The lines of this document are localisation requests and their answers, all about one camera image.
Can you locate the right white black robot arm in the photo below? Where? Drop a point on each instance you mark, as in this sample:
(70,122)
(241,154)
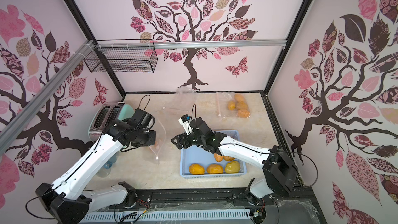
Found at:
(278,168)

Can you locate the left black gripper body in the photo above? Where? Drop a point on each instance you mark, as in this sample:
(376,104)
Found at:
(144,138)

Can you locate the aluminium frame bar left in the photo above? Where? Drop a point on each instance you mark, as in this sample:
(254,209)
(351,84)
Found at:
(16,126)

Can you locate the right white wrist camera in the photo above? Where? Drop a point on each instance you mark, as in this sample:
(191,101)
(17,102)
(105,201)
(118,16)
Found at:
(185,121)

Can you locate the yellow green potato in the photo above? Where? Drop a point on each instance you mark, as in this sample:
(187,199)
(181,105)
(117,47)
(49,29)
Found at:
(232,167)

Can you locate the black wire basket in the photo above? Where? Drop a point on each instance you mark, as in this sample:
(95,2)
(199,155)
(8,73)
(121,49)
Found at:
(123,56)

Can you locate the light blue plastic basket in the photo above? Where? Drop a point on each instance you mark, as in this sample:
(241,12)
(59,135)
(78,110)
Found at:
(197,155)

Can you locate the aluminium frame bar back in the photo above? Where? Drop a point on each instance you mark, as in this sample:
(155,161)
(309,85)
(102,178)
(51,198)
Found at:
(197,44)

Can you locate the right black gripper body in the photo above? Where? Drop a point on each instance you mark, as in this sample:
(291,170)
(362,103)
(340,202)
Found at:
(186,138)

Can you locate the aluminium frame bar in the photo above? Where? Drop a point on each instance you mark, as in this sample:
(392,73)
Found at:
(197,44)
(16,126)

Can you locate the mint green toaster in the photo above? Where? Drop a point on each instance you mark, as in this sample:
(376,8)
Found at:
(105,115)

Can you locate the clear zipper bag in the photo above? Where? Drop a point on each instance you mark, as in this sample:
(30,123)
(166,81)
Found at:
(182,101)
(222,100)
(153,154)

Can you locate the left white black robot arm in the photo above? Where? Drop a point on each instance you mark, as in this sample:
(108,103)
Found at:
(110,142)

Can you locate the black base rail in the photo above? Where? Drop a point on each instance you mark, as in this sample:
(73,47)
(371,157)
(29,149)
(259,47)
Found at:
(192,197)

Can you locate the white vent strip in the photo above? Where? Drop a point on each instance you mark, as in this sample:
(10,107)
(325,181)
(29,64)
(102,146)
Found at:
(170,217)

